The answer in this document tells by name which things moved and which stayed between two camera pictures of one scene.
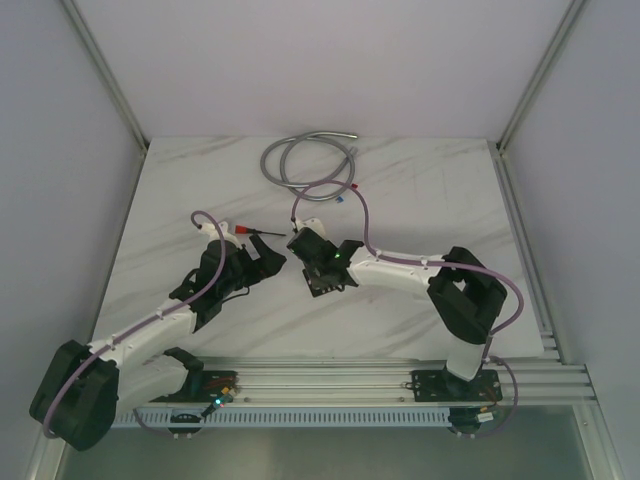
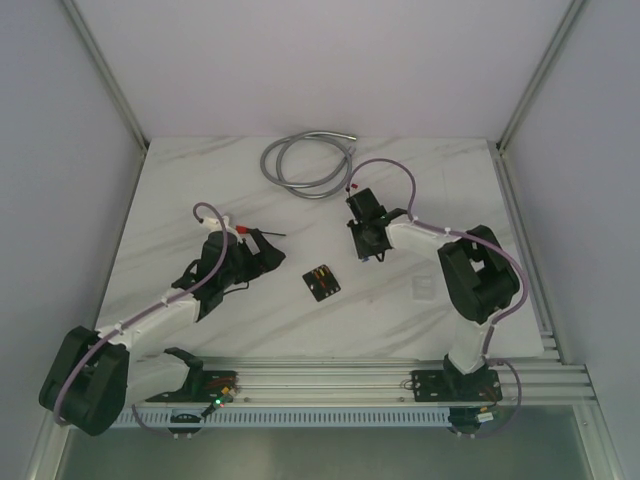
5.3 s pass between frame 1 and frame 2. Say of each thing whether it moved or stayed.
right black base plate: stayed
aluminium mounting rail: stayed
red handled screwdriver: stayed
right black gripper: moved
